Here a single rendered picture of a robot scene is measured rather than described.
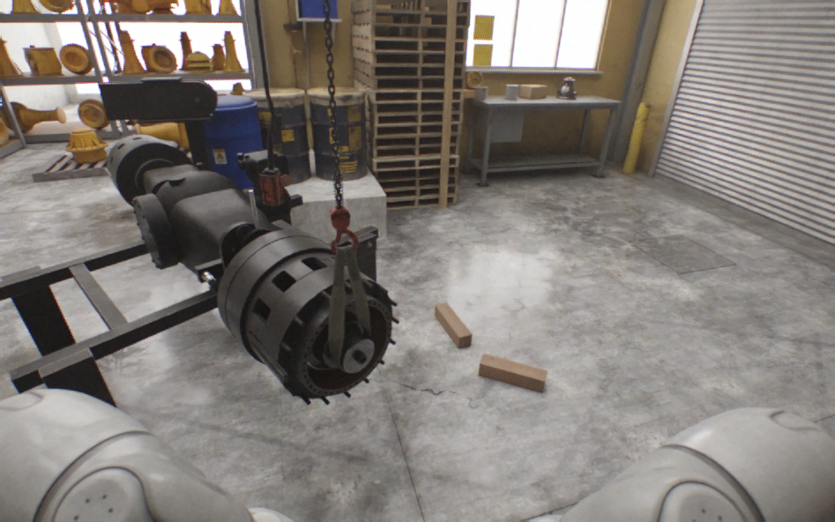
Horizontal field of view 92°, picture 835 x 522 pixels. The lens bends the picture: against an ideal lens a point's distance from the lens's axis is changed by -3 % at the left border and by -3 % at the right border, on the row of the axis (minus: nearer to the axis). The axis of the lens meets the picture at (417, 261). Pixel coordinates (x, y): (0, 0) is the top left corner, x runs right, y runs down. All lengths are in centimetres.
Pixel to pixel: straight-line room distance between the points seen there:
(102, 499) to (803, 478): 61
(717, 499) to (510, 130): 575
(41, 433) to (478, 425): 216
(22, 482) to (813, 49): 639
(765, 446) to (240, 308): 154
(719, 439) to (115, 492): 55
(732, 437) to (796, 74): 593
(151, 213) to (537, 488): 241
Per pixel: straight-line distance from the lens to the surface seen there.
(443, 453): 235
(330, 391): 167
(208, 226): 226
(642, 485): 45
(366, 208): 421
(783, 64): 645
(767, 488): 53
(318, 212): 416
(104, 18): 955
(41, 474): 53
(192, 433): 266
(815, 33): 633
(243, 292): 170
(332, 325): 146
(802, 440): 59
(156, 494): 44
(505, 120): 598
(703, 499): 44
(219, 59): 993
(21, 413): 59
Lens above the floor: 190
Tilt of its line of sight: 29 degrees down
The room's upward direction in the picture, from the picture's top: 2 degrees clockwise
